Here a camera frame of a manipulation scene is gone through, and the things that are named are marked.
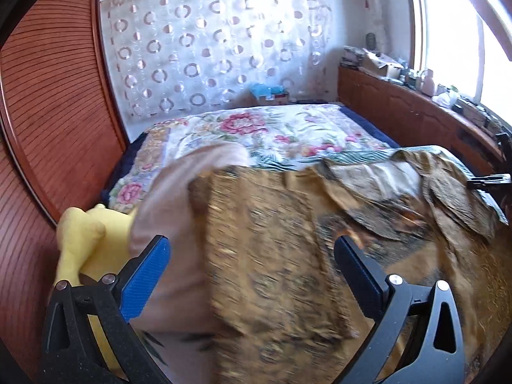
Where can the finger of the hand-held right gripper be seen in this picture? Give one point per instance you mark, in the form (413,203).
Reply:
(490,182)

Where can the white circle pattern curtain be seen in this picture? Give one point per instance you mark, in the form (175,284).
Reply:
(208,48)

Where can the brown paisley garment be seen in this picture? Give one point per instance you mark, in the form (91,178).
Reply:
(260,248)

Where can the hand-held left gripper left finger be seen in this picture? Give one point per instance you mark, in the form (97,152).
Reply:
(144,284)

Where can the wooden wardrobe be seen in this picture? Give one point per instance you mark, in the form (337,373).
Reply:
(52,108)

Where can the palm leaf print sheet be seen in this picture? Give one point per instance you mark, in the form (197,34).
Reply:
(280,163)

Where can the small cardboard box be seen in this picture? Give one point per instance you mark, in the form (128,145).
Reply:
(276,98)

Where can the wooden cabinet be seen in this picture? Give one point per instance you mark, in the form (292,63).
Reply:
(400,104)

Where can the navy blue bed sheet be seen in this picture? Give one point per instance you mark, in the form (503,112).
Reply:
(370,126)

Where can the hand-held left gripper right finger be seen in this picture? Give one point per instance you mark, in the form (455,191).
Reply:
(360,282)

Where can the beige pillow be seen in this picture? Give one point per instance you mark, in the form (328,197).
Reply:
(172,208)

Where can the lace window curtain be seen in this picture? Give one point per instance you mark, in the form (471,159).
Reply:
(384,8)

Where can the floral blanket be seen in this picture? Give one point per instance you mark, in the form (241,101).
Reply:
(280,132)

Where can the open cardboard box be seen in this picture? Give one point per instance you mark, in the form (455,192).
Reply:
(378,66)

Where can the small black device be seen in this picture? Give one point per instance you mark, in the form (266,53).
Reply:
(504,138)

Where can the yellow plush toy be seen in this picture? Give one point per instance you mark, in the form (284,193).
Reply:
(80,228)

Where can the window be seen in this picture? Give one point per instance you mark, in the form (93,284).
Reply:
(452,40)

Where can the dark round device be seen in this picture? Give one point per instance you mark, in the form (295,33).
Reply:
(371,41)

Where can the pink bottle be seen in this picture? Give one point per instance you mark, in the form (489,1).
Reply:
(428,82)

